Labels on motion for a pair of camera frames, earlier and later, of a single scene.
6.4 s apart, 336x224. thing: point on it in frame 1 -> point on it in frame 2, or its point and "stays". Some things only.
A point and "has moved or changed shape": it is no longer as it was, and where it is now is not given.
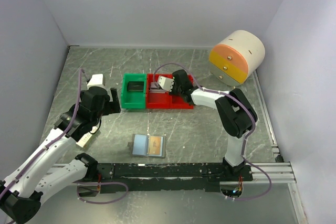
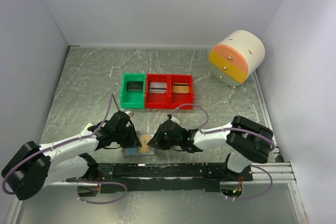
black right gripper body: x=176 y=90 -> x=166 y=142
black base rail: x=115 y=178 stays
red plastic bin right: x=177 y=101 stays
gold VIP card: x=155 y=145 has moved or changed shape
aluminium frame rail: x=279 y=172 stays
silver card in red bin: x=156 y=88 stays
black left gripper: x=113 y=106 -> x=134 y=141
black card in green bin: x=135 y=86 stays
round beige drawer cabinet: x=237 y=57 stays
